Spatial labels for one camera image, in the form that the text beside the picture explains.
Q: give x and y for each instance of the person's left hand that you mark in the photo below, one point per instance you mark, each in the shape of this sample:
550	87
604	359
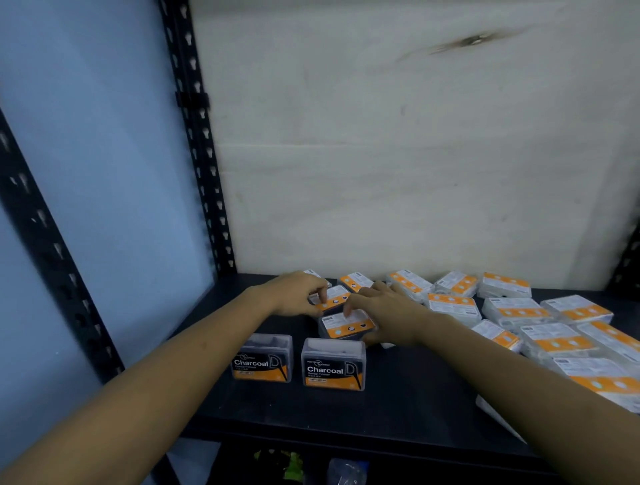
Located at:
292	295

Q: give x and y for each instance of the person's right hand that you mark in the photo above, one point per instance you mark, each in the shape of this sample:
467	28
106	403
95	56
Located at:
400	320

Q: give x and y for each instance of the pile of face-down floss boxes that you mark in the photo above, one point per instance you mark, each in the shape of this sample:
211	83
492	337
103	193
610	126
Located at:
505	286

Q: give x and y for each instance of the person's left forearm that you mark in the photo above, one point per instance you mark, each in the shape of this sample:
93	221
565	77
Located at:
125	399

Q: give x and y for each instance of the person's right forearm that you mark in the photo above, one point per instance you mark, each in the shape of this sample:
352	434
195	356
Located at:
525	399

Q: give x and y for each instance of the clear plastic bottle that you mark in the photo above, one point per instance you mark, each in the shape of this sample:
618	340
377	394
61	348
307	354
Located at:
347	472

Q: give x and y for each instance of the green plastic packet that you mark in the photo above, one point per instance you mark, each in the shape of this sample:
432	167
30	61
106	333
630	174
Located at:
292	467

